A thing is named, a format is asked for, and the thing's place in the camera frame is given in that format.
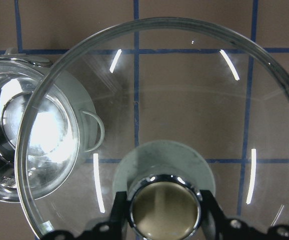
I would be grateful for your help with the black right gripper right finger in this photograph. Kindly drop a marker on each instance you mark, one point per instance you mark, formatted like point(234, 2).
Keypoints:
point(212, 217)

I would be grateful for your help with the pale green steel pot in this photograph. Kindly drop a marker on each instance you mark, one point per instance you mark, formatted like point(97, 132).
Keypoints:
point(66, 125)

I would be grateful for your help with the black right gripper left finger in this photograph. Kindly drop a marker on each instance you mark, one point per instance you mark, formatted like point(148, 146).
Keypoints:
point(118, 216)

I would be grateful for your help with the glass pot lid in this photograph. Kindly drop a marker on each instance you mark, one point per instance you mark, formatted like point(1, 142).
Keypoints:
point(186, 105)

